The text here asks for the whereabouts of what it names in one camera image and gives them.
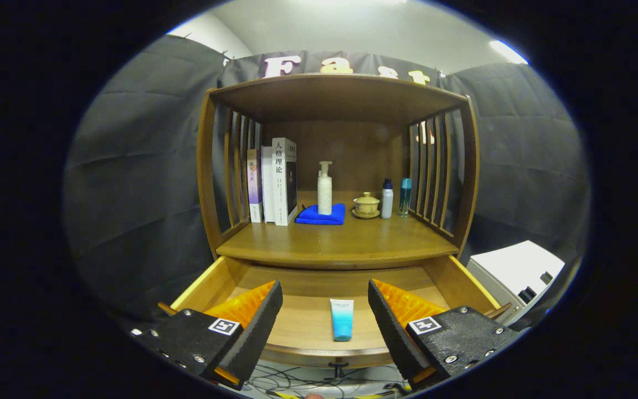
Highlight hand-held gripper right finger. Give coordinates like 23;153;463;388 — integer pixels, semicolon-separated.
368;279;520;391

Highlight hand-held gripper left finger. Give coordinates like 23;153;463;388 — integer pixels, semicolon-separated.
131;280;284;391

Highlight blue cosmetic tube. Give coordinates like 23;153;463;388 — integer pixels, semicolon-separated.
330;298;354;342

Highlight brown wooden drawer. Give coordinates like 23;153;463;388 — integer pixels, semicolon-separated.
157;255;513;369

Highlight wooden countertop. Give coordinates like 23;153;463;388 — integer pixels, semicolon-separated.
217;191;459;270

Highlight brown wooden cabinet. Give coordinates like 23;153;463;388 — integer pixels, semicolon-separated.
196;73;480;272

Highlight blue folded cloth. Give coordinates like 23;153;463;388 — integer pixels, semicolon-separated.
295;203;346;226

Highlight yellow lidded teacup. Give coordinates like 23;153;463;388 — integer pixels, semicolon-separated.
354;192;380;216

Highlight white bottle with blue cap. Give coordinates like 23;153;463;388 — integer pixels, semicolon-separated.
380;178;394;219

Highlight clear teal bottle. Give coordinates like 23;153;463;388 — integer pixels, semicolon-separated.
398;177;412;217

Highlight thin white book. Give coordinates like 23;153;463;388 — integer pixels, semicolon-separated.
261;145;275;223

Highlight thick white portrait book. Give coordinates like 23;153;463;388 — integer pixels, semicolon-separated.
272;137;298;226

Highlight purple book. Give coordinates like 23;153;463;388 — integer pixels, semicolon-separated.
247;149;264;223

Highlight white pump bottle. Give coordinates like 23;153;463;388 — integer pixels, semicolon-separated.
317;161;333;216

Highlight black backdrop cloth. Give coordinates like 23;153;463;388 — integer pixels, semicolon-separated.
64;34;591;322

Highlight long ceiling light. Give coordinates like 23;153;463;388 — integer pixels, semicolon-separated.
489;39;529;65

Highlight black floor cables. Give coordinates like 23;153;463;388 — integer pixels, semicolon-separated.
241;360;408;398

